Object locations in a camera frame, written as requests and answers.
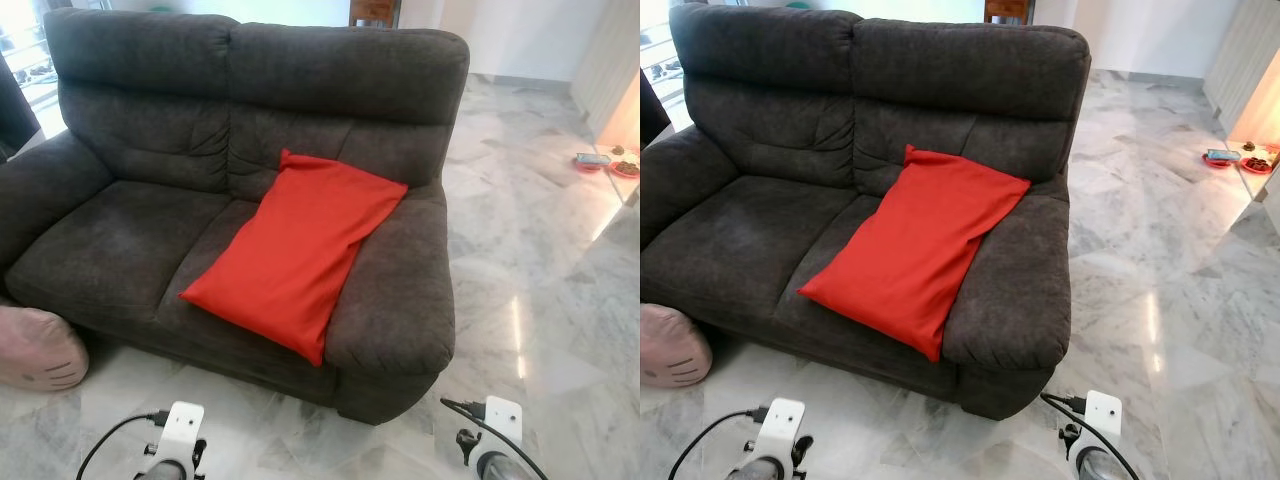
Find red pillow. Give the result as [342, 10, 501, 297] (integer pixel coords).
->
[797, 145, 1031, 363]
[180, 150, 409, 367]

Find pink plush cushion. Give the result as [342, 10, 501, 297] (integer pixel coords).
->
[640, 303, 713, 389]
[0, 305, 89, 393]

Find grey fabric loveseat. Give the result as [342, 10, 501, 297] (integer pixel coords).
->
[640, 3, 1091, 421]
[0, 8, 471, 426]

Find dark door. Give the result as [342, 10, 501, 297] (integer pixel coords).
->
[0, 55, 41, 161]
[640, 70, 671, 151]

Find white slatted door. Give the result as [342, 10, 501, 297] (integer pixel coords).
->
[570, 0, 641, 151]
[1203, 0, 1280, 141]

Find wooden chair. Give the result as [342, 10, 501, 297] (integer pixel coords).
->
[984, 0, 1036, 25]
[349, 0, 401, 29]

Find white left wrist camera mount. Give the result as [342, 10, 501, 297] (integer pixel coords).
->
[758, 398, 806, 466]
[160, 401, 206, 466]

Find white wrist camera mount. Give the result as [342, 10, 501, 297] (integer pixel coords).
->
[1085, 390, 1123, 451]
[160, 401, 206, 466]
[483, 396, 522, 453]
[758, 398, 806, 466]

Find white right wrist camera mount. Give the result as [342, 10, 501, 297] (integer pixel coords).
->
[483, 396, 522, 453]
[1085, 390, 1123, 451]

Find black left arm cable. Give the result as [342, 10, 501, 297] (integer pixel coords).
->
[668, 405, 769, 480]
[77, 410, 169, 480]

